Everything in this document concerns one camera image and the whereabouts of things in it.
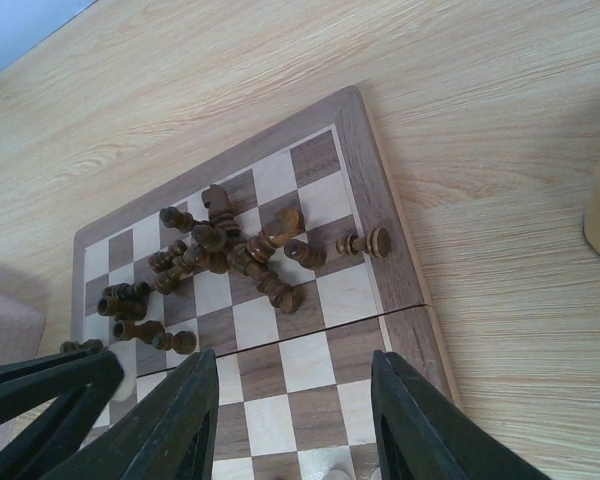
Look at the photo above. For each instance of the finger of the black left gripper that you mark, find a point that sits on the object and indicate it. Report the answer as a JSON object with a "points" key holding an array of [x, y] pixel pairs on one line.
{"points": [[79, 384]]}

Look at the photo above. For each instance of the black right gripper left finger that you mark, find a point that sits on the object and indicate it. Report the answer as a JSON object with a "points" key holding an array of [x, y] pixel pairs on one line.
{"points": [[170, 434]]}

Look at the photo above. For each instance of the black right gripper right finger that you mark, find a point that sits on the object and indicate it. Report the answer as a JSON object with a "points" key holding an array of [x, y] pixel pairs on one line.
{"points": [[420, 434]]}

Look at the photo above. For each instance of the white chess piece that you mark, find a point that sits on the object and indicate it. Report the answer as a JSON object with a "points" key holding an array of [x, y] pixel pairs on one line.
{"points": [[122, 387]]}

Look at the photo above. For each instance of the pile of dark chess pieces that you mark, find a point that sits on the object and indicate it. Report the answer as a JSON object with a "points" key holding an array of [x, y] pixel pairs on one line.
{"points": [[179, 264]]}

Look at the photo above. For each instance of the wooden folding chess board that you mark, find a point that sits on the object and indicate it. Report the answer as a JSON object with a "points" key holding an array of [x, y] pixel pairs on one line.
{"points": [[294, 397]]}

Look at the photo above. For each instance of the dark pawn lying alone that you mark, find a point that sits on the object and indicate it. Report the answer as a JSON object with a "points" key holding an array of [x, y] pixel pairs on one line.
{"points": [[376, 243]]}

